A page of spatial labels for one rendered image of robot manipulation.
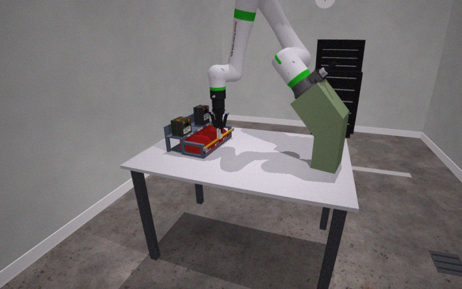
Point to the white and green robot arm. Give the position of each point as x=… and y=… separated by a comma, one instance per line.
x=287, y=62

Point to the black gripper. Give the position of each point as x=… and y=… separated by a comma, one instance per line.
x=218, y=122

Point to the red open bin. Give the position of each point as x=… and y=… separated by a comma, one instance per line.
x=211, y=128
x=197, y=139
x=210, y=135

